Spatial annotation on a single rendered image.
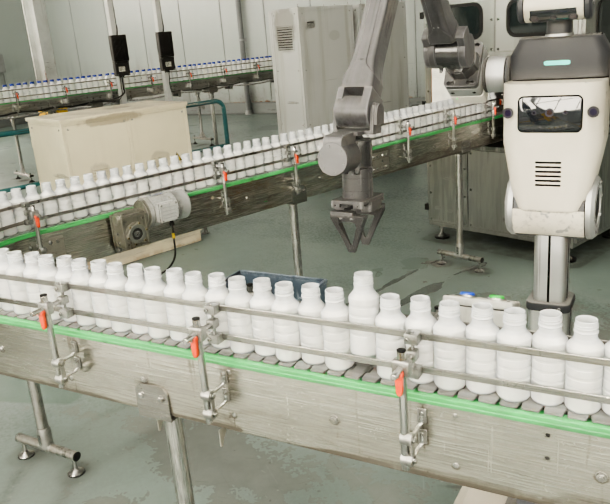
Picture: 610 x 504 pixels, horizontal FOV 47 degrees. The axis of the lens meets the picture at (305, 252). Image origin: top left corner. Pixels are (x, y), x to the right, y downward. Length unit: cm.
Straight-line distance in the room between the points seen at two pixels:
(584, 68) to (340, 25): 609
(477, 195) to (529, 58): 353
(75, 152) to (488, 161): 300
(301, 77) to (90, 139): 268
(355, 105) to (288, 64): 625
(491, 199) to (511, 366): 401
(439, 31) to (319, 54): 589
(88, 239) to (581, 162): 197
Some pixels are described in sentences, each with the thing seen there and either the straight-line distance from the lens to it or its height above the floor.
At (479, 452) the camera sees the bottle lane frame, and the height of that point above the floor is 90.
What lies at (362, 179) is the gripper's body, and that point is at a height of 139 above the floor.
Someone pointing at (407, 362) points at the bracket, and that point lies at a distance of 125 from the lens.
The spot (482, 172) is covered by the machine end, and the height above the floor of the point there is 58.
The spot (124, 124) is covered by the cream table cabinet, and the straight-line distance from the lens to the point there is 562.
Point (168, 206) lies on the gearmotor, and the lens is 297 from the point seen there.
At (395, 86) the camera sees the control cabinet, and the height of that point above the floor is 95.
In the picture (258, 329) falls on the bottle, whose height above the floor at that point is 106.
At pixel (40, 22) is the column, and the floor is 209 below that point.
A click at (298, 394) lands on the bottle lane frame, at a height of 95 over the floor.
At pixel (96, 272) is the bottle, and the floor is 114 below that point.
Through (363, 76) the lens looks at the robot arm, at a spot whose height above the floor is 157.
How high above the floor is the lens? 165
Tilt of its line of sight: 17 degrees down
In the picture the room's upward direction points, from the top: 5 degrees counter-clockwise
